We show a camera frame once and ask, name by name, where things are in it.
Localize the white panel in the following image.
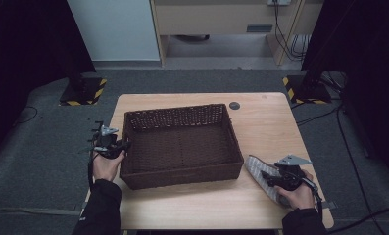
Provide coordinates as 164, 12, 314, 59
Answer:
67, 0, 161, 63

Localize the person's left hand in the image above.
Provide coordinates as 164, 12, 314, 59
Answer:
92, 149, 126, 182

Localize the long black floor cable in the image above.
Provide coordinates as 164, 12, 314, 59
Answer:
336, 103, 379, 235

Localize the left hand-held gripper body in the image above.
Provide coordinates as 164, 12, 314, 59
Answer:
91, 121, 126, 161

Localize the grey desk vent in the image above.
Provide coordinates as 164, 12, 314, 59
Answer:
246, 23, 274, 34

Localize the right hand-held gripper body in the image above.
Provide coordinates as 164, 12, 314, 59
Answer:
273, 154, 314, 192

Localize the bundle of black cables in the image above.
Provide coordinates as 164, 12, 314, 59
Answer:
272, 0, 313, 63

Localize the black yellow-striped stand base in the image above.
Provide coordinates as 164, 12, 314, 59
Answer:
282, 74, 333, 106
58, 71, 108, 107

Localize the thick black floor cable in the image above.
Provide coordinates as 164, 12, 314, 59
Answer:
325, 207, 389, 235

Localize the grey striped cloth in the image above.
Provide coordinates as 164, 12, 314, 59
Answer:
244, 154, 294, 208

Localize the brown woven basket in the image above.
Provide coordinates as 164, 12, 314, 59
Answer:
119, 103, 245, 191

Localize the person's right hand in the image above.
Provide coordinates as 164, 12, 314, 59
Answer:
274, 169, 316, 211

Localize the thin black floor cable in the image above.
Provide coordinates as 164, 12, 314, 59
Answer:
13, 105, 39, 127

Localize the black curtain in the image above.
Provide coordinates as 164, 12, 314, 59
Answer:
0, 0, 97, 165
300, 0, 389, 185

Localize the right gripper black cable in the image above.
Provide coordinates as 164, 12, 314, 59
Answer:
300, 177, 324, 217

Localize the light wooden desk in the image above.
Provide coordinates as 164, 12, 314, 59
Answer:
149, 0, 324, 68

